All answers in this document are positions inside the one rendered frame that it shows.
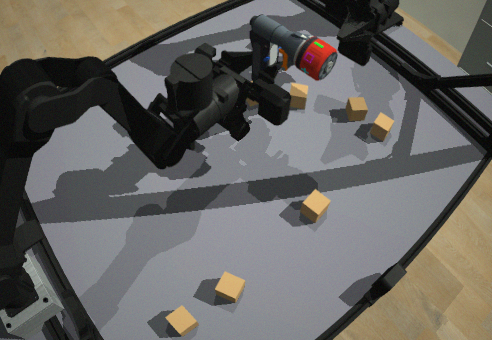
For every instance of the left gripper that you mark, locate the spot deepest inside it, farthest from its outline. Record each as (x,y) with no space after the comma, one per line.
(231,90)

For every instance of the tan cube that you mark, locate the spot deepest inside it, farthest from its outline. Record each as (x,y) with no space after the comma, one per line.
(230,287)
(251,103)
(182,321)
(298,94)
(381,126)
(315,206)
(356,109)

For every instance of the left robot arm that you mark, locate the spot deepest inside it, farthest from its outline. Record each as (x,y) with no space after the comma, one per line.
(31,107)

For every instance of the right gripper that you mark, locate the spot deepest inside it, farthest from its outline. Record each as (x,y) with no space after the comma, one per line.
(361,16)

